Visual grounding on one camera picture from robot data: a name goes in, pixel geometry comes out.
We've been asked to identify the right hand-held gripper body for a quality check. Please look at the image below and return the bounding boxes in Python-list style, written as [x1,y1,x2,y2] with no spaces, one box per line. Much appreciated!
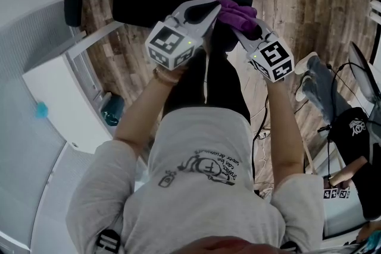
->
[248,35,295,83]

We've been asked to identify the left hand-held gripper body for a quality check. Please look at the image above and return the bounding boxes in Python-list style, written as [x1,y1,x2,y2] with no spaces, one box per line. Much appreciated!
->
[145,15,205,71]

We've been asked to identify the purple cloth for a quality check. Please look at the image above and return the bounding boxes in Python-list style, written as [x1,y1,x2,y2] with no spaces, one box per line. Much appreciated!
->
[210,0,260,38]

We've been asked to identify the person's left forearm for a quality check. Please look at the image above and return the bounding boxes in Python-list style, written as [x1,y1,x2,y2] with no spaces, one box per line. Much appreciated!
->
[114,67,188,158]

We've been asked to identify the person's right forearm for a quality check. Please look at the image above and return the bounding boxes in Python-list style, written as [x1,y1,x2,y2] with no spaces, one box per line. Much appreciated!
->
[266,77,307,188]

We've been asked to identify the small turquoise object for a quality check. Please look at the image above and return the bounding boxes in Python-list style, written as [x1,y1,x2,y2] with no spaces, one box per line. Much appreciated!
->
[35,101,49,120]

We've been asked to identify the person's black trousers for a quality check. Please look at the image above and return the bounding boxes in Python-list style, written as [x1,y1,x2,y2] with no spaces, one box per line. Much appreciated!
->
[162,25,251,123]

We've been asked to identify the teal waste bin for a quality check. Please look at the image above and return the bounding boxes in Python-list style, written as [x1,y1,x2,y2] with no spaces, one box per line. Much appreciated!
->
[100,93,125,128]

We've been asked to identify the white desk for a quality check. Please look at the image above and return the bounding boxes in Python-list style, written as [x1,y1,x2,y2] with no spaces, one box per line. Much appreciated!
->
[22,22,126,155]

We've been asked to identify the black-and-white patterned block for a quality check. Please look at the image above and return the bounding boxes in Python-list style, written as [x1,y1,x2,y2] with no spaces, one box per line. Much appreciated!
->
[323,187,351,201]

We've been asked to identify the person's grey printed t-shirt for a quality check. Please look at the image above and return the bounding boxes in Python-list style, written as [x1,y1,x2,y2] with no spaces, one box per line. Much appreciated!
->
[65,108,325,254]

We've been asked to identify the person's face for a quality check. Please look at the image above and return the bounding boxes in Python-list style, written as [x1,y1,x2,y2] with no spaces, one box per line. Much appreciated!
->
[181,235,280,254]

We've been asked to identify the brown beaded bracelet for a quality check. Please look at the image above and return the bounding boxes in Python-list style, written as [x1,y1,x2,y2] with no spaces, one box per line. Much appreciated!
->
[152,67,177,87]

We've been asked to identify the black floor cable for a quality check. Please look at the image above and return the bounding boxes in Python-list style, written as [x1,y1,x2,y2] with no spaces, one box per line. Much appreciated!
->
[251,98,270,188]

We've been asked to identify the black strap buckle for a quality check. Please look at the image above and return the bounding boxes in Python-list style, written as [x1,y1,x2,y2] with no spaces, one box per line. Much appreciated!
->
[96,228,121,254]
[279,242,299,254]

